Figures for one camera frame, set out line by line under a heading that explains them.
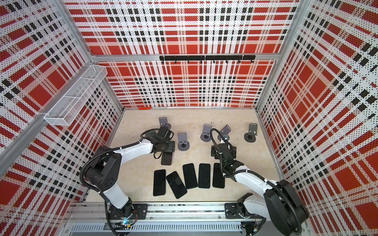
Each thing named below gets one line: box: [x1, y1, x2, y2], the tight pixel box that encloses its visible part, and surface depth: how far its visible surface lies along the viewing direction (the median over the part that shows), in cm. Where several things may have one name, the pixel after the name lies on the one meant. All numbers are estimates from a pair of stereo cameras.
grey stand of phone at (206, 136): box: [200, 123, 213, 143], surface depth 101 cm
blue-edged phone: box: [182, 163, 198, 189], surface depth 88 cm
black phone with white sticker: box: [165, 171, 188, 200], surface depth 82 cm
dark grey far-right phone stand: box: [244, 122, 258, 143], surface depth 100 cm
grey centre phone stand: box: [177, 132, 190, 151], surface depth 96 cm
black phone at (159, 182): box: [153, 169, 166, 197], surface depth 84 cm
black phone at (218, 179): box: [212, 162, 225, 189], surface depth 86 cm
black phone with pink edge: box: [197, 163, 211, 189], surface depth 88 cm
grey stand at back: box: [158, 116, 172, 131], surface depth 106 cm
